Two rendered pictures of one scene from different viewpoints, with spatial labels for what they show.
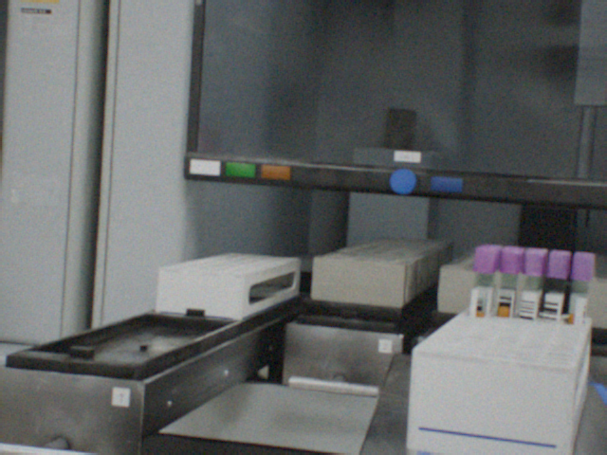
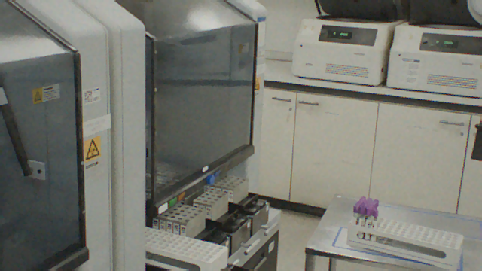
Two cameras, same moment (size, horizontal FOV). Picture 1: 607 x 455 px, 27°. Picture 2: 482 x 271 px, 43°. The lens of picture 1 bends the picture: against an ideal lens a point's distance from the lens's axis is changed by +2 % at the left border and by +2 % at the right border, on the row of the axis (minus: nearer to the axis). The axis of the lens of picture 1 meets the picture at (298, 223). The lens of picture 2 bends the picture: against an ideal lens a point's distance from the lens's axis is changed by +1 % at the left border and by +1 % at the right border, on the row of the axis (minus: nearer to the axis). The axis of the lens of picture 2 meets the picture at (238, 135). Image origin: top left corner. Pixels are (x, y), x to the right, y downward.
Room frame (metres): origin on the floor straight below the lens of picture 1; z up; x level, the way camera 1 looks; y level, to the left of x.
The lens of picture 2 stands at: (1.07, 1.45, 1.58)
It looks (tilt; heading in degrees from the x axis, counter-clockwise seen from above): 16 degrees down; 282
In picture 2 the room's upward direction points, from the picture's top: 2 degrees clockwise
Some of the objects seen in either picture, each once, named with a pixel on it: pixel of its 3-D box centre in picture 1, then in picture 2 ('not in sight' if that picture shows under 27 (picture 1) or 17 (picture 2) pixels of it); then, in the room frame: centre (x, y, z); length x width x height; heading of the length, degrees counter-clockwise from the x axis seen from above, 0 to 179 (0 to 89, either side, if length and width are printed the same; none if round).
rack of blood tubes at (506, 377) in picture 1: (510, 373); (404, 239); (0.92, -0.16, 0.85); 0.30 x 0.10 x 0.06; 165
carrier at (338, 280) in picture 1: (358, 284); (193, 225); (1.50, -0.08, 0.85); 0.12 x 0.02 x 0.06; 78
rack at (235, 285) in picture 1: (234, 288); (169, 253); (1.52, 0.07, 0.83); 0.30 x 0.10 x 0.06; 167
